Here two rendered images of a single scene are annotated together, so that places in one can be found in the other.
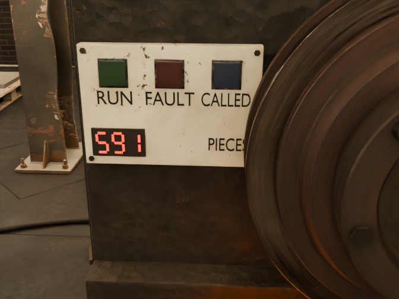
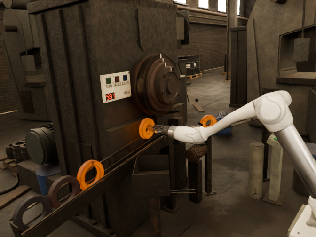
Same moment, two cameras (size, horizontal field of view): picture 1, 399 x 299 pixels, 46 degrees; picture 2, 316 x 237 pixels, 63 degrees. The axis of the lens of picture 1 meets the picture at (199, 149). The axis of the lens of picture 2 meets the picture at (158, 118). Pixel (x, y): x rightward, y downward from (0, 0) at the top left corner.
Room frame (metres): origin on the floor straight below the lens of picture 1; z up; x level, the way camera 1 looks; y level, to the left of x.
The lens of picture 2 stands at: (-0.55, 1.34, 1.37)
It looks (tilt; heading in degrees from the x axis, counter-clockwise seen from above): 15 degrees down; 304
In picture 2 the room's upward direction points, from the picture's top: 3 degrees counter-clockwise
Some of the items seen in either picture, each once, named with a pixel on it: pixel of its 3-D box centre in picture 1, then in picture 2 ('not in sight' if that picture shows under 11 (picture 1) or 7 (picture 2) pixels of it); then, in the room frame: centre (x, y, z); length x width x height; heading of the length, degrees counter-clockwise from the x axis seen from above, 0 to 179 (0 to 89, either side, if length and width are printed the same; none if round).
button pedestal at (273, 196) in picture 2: not in sight; (276, 168); (-0.23, -0.93, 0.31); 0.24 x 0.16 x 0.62; 87
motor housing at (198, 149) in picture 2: not in sight; (197, 172); (0.39, -0.61, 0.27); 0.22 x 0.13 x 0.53; 87
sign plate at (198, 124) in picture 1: (170, 106); (116, 86); (0.67, 0.04, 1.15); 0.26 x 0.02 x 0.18; 87
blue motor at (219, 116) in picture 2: not in sight; (223, 122); (0.84, -2.56, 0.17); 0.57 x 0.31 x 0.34; 107
